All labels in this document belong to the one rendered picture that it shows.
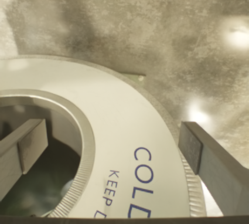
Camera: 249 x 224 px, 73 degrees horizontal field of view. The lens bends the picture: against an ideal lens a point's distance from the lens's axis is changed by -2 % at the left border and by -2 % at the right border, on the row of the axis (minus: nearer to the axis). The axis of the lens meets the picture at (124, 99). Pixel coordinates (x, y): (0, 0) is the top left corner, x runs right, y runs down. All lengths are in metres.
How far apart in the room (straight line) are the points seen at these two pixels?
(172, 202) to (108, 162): 0.20
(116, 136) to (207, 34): 0.84
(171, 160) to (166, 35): 0.76
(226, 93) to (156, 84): 0.53
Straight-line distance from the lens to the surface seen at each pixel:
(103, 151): 0.54
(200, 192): 0.55
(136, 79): 1.21
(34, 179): 1.29
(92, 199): 0.48
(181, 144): 0.16
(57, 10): 1.13
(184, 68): 1.24
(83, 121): 0.61
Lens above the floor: 1.03
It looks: 50 degrees down
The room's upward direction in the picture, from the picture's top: 177 degrees counter-clockwise
